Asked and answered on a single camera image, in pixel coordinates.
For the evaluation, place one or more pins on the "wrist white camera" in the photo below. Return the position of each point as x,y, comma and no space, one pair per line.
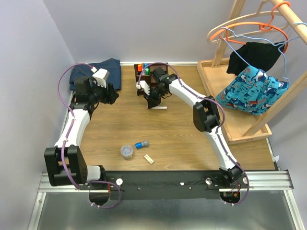
101,77
143,86

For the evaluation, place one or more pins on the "clear round pin container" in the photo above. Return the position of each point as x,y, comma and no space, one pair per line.
126,151

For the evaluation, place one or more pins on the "orange plastic hanger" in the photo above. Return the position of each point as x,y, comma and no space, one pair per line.
249,25

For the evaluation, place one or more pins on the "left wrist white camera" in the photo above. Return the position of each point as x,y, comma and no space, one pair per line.
101,77

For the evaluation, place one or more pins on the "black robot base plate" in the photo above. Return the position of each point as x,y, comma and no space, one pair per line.
161,185

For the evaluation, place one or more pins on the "blue shark print shorts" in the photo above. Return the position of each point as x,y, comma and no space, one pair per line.
252,91

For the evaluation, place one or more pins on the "brown wooden desk organizer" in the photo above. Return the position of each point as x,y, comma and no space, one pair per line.
150,80

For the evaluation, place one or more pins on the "wooden clothes rack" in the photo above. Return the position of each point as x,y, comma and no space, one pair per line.
240,126

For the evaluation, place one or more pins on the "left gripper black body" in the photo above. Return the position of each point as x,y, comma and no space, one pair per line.
100,94

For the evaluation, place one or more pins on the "orange capped black highlighter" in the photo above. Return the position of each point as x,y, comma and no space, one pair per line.
139,68

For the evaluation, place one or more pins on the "aluminium frame rail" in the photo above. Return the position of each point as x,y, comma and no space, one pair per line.
261,200

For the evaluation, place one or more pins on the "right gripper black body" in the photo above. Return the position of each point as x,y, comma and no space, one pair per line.
157,88

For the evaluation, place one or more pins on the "light blue wire hanger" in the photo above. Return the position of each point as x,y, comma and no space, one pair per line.
285,60

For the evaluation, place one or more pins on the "folded blue jeans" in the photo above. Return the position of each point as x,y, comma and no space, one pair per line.
111,65

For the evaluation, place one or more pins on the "black garment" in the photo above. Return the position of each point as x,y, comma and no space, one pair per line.
260,55

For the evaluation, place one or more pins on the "blue and grey glue stick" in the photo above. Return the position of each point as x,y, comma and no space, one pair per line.
142,144

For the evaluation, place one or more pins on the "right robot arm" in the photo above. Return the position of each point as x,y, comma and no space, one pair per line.
206,119

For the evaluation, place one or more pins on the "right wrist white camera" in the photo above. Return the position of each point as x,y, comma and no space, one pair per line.
143,86

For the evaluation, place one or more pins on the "wooden clothes hanger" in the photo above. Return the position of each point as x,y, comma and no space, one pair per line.
239,20

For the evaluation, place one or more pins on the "beige eraser block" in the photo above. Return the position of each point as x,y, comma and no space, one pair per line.
148,158

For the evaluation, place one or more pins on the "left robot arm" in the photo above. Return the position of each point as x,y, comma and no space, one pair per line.
64,161

